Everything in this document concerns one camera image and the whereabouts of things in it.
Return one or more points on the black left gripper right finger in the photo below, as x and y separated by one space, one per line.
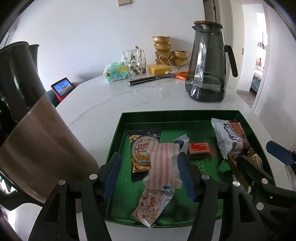
240 219

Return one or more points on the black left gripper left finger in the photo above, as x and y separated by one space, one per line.
57 219

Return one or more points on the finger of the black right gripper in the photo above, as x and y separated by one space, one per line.
281 153
253 172

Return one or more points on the brown gold oatmeal bag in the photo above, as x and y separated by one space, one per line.
252 156

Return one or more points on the white blue cookie bag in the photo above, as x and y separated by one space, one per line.
231 138

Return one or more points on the red small snack packet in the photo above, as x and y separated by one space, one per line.
200 150

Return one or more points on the pink striped snack packet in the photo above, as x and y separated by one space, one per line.
163 174

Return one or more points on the silver white snack bag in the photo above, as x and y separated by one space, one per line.
150 206

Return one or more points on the Danisa butter cookies packet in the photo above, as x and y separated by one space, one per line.
140 141

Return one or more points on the copper black thermos jug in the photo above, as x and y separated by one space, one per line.
37 147

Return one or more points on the beige small snack packet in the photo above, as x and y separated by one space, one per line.
183 142

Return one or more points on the green tray box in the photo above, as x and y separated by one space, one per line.
196 124

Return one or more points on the grey glass pitcher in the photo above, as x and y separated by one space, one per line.
206 78

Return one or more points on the orange scissors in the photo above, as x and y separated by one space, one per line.
181 75

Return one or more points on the red smart display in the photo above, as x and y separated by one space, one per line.
62 88

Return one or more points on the short gold bowl stack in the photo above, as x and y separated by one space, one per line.
180 58

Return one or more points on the yellow box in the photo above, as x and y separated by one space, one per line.
160 69

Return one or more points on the stack of gold bowls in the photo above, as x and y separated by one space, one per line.
162 49

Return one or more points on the teal wrapped package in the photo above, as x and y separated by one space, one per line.
115 71

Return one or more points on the clear patterned glass jar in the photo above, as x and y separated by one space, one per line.
133 60

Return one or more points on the beige wall switch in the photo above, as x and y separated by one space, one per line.
124 2

